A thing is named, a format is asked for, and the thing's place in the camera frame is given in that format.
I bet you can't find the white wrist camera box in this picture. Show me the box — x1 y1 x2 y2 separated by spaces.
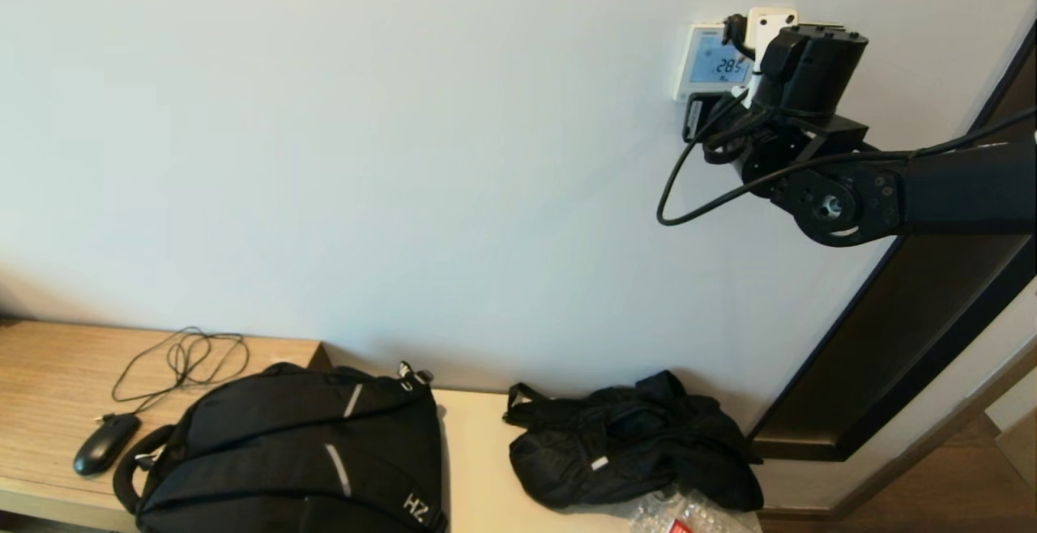
745 6 800 52

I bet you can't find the clear plastic water bottle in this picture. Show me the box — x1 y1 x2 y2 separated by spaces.
628 488 754 533

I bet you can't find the large black backpack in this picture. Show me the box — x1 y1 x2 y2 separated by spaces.
113 363 448 533

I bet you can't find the dark brown door frame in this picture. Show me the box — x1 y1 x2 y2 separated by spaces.
745 11 1037 463

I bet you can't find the black computer mouse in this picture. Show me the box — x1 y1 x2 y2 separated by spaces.
73 414 143 478

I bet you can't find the crumpled black cloth bag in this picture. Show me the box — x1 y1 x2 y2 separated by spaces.
502 370 764 514

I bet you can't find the thin black mouse cable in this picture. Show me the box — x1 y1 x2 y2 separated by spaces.
111 328 250 424

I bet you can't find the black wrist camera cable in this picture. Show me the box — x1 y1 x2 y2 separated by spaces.
656 13 1037 228

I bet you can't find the white wall thermostat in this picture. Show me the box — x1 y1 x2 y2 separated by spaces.
673 23 754 102

